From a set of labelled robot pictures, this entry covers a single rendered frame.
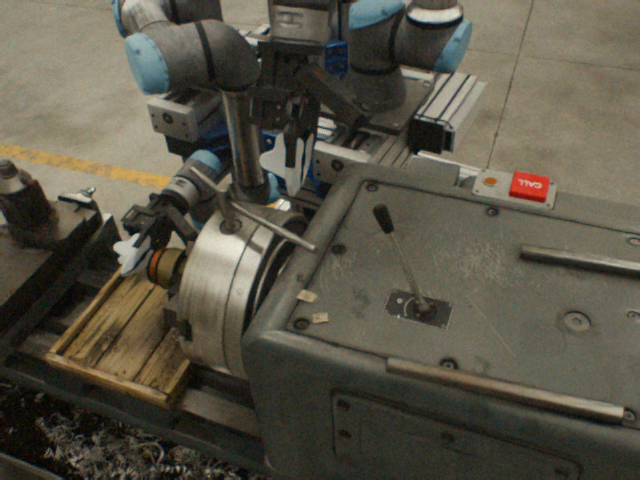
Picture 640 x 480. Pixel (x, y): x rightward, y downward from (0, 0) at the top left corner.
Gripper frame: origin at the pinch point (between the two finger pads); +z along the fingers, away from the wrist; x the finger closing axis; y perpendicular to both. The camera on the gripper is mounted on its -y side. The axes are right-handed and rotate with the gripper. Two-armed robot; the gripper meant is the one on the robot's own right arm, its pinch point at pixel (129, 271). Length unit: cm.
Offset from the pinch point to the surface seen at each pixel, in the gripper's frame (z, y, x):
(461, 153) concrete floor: -205, -33, -115
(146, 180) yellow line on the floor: -130, 116, -118
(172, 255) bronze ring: -3.4, -9.0, 4.6
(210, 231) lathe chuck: -1.9, -20.3, 16.7
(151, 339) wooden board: 2.7, -1.7, -19.0
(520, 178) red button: -29, -66, 20
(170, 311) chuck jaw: 9.0, -16.7, 6.3
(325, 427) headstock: 16, -48, -1
